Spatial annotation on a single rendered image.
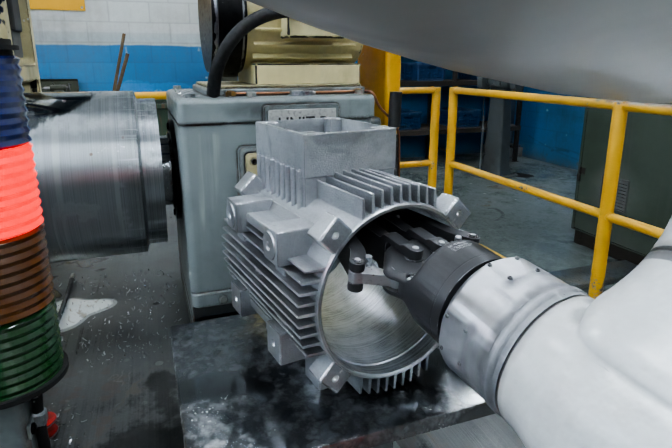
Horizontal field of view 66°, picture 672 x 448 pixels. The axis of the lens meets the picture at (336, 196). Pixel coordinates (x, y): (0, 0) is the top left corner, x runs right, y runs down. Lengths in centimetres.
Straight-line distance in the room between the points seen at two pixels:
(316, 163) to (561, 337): 26
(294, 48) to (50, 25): 530
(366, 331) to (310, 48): 46
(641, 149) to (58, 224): 316
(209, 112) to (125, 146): 12
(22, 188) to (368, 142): 30
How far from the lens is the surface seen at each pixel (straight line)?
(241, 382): 52
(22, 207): 31
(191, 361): 56
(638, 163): 350
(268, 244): 44
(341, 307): 59
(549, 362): 30
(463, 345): 34
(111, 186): 75
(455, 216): 47
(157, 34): 599
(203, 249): 77
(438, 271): 36
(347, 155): 48
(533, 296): 32
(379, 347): 52
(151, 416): 70
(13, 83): 31
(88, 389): 78
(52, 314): 34
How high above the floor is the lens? 121
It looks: 14 degrees down
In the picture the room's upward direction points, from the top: straight up
